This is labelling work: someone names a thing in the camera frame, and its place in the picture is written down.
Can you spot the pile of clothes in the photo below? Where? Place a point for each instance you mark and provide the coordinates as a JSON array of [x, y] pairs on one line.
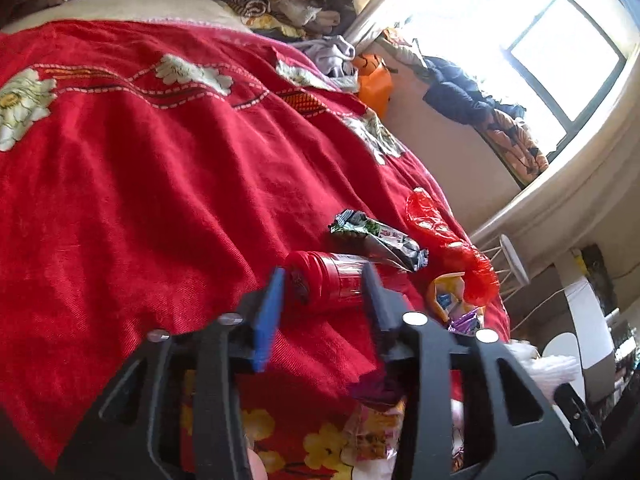
[[280, 0]]

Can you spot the green snack wrapper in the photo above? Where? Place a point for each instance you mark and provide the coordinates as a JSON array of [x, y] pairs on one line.
[[380, 240]]

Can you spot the brown bag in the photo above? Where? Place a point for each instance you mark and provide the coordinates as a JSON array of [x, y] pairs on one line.
[[597, 275]]

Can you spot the wide cream curtain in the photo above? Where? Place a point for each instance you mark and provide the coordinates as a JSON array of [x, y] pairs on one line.
[[575, 195]]

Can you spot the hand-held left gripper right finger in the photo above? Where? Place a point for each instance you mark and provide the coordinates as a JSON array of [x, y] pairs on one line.
[[382, 320]]

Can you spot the orange patterned quilt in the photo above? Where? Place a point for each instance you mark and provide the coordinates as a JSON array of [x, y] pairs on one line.
[[515, 145]]

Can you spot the orange snack packet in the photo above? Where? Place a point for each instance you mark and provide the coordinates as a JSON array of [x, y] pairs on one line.
[[445, 295]]

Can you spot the pale grey garment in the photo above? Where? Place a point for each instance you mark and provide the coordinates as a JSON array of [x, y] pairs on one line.
[[330, 57]]

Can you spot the window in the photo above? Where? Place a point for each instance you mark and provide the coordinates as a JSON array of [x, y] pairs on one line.
[[565, 45]]

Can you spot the red plastic bottle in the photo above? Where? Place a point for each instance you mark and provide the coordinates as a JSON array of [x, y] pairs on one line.
[[325, 280]]

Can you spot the narrow cream curtain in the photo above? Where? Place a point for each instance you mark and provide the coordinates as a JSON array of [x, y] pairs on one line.
[[370, 5]]

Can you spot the red floral blanket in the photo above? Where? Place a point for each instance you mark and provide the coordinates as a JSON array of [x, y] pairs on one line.
[[150, 185]]

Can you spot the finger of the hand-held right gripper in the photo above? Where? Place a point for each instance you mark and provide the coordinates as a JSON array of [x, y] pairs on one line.
[[580, 420]]

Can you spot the orange bag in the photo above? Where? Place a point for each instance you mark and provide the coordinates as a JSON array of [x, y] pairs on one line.
[[375, 90]]

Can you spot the red plastic bag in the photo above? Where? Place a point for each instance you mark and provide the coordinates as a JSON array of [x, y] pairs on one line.
[[440, 230]]

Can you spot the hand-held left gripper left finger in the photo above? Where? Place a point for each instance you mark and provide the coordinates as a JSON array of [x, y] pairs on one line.
[[267, 320]]

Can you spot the white desk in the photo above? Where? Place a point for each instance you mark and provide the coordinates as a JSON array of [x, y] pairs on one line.
[[590, 320]]

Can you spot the beige bed sheet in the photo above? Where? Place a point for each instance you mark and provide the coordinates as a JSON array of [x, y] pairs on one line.
[[125, 10]]

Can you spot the purple wrapper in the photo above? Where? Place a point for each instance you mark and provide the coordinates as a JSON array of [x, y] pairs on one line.
[[465, 322]]

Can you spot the pink snack packet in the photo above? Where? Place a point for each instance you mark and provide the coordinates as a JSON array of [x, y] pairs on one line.
[[375, 435]]

